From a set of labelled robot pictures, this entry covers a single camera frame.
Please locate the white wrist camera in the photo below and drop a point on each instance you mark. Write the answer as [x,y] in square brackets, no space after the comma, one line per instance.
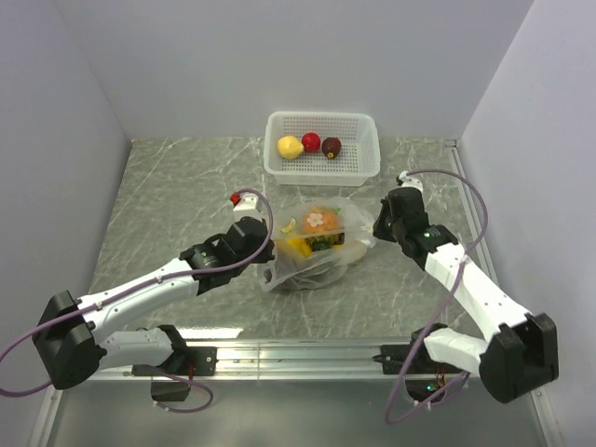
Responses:
[407,180]
[246,205]

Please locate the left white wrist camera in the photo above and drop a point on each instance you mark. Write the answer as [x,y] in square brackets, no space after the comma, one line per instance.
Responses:
[246,205]

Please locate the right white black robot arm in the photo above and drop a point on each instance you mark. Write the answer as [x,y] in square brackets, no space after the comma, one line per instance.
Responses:
[517,351]

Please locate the yellow bell pepper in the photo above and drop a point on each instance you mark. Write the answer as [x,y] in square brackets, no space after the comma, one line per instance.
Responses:
[298,247]

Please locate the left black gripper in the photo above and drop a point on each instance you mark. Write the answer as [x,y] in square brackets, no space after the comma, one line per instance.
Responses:
[266,253]

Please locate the transparent plastic bag with fruit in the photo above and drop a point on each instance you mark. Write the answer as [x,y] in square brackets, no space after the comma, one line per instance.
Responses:
[322,268]

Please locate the dark purple passion fruit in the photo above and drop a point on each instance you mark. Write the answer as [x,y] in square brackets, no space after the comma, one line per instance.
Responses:
[331,147]

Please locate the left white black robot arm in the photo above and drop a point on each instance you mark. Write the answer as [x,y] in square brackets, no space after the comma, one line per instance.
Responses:
[81,336]

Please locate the aluminium mounting rail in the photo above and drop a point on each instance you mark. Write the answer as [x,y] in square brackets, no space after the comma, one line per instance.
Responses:
[281,393]

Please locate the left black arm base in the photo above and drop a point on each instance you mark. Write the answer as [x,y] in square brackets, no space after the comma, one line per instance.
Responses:
[191,365]

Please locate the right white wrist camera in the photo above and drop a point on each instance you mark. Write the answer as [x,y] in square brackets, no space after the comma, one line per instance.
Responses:
[407,180]

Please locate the orange spiky pineapple toy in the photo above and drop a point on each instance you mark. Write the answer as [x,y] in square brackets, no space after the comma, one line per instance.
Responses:
[323,228]

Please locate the yellow lemon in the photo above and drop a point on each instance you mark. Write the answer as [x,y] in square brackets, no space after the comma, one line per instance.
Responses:
[290,147]

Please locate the white perforated plastic basket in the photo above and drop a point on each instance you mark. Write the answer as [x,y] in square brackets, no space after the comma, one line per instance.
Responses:
[358,161]

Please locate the red apple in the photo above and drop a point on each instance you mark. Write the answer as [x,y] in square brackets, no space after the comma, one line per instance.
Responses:
[311,142]

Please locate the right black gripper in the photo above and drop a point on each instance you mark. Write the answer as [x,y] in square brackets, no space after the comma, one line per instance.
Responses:
[380,230]

